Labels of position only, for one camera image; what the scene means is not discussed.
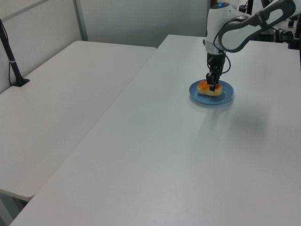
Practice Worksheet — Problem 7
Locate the blue round plate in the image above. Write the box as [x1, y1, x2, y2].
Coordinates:
[189, 79, 235, 105]

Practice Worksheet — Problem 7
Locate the black background equipment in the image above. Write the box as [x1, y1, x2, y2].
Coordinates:
[258, 27, 294, 44]

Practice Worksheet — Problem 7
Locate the orange glazed bread loaf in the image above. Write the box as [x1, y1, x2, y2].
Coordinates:
[197, 80, 223, 97]

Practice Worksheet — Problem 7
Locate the black clamp camera mount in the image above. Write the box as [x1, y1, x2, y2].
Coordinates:
[287, 14, 301, 50]

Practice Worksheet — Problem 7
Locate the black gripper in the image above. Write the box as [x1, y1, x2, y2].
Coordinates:
[206, 53, 226, 92]

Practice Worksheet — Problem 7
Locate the grey partition post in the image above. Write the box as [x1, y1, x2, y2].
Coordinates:
[72, 0, 89, 42]

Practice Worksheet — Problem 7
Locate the white adjoining table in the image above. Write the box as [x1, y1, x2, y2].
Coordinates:
[0, 40, 158, 202]

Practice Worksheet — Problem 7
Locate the black pole with foot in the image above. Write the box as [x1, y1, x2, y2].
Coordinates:
[0, 18, 31, 88]

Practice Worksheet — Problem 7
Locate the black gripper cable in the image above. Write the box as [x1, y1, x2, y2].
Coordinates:
[220, 50, 232, 74]

